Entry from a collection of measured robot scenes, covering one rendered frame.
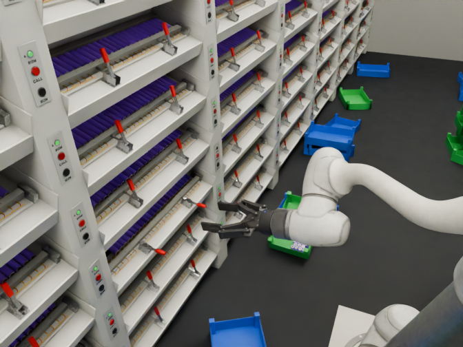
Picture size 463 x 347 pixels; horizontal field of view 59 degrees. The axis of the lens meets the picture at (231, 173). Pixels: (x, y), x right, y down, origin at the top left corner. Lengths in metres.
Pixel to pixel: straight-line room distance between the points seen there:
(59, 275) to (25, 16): 0.60
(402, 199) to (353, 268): 1.08
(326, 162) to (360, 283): 0.92
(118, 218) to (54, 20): 0.58
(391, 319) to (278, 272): 0.85
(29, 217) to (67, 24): 0.42
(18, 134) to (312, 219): 0.73
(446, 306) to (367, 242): 1.39
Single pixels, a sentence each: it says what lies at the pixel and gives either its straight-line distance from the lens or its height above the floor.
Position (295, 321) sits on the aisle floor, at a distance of 1.81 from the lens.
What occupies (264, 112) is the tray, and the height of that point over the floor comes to 0.51.
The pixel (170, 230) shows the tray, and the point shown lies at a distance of 1.47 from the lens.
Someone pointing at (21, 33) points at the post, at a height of 1.25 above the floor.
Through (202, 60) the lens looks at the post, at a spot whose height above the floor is 1.00.
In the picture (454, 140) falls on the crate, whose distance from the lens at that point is 3.23.
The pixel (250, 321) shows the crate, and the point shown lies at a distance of 1.76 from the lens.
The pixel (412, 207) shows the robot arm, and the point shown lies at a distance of 0.97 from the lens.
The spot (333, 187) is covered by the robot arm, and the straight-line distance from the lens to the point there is 1.15.
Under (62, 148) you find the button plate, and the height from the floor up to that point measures 1.00.
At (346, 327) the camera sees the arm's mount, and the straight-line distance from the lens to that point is 1.52.
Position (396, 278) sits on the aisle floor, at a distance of 2.05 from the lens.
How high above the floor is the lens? 1.44
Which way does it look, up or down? 34 degrees down
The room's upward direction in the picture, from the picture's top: 2 degrees counter-clockwise
